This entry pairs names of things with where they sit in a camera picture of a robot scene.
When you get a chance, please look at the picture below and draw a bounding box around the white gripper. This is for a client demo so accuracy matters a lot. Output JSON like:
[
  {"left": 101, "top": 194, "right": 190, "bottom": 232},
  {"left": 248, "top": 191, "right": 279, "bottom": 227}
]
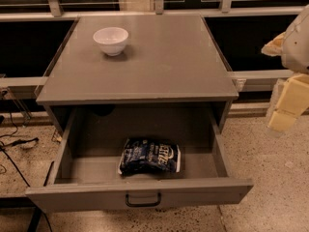
[{"left": 261, "top": 5, "right": 309, "bottom": 137}]

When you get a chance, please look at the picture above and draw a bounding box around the blue chip bag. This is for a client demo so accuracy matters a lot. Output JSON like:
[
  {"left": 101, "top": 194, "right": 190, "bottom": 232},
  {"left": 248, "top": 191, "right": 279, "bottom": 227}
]
[{"left": 118, "top": 137, "right": 182, "bottom": 176}]

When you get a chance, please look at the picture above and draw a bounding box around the grey cabinet with counter top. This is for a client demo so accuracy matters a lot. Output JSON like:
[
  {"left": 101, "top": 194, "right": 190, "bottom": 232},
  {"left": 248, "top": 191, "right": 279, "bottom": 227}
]
[{"left": 34, "top": 14, "right": 239, "bottom": 134}]

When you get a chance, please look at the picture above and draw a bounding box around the grey open top drawer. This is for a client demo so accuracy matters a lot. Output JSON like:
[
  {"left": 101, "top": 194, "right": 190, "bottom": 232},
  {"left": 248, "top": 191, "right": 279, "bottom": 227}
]
[{"left": 26, "top": 106, "right": 253, "bottom": 213}]

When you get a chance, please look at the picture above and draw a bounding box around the white ceramic bowl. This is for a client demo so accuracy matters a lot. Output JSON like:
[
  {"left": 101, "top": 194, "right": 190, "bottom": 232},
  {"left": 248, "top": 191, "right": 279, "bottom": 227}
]
[{"left": 93, "top": 27, "right": 128, "bottom": 56}]

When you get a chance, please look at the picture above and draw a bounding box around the grey metal railing frame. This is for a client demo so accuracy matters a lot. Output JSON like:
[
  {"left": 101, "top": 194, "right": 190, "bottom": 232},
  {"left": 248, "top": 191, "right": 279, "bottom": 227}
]
[{"left": 0, "top": 0, "right": 309, "bottom": 102}]

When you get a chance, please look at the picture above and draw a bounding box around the black drawer handle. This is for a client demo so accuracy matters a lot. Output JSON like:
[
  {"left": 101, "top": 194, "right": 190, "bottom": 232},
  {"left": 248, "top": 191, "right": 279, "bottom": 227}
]
[{"left": 126, "top": 192, "right": 161, "bottom": 208}]

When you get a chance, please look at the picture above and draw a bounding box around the black floor cable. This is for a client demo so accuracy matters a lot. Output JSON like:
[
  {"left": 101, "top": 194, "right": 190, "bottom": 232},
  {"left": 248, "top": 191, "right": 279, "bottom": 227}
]
[{"left": 0, "top": 111, "right": 54, "bottom": 232}]

